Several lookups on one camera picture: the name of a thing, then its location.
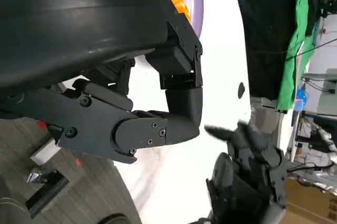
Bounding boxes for grey machine cabinet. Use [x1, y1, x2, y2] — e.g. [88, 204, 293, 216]
[317, 68, 337, 116]

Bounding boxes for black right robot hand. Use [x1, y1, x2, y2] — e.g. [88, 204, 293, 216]
[204, 120, 290, 221]

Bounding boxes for brown cardboard box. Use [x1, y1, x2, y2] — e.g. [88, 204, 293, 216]
[283, 178, 337, 224]

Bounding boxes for green hanging cloth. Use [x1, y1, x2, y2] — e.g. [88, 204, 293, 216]
[275, 0, 317, 112]

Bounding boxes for lilac plate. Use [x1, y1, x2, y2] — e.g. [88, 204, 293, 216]
[134, 0, 205, 73]

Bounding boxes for black hanging cloth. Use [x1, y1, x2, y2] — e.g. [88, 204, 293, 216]
[233, 0, 328, 101]

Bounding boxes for blue plastic object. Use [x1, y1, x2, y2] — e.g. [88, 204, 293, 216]
[294, 88, 308, 112]

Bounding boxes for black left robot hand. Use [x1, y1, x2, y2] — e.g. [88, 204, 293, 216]
[0, 0, 205, 164]

